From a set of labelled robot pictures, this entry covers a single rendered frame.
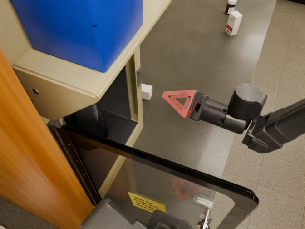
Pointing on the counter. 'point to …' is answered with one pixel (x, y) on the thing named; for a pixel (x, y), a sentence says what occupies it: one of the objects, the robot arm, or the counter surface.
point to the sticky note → (146, 203)
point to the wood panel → (35, 161)
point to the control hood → (76, 73)
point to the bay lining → (116, 97)
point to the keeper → (139, 77)
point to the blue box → (81, 28)
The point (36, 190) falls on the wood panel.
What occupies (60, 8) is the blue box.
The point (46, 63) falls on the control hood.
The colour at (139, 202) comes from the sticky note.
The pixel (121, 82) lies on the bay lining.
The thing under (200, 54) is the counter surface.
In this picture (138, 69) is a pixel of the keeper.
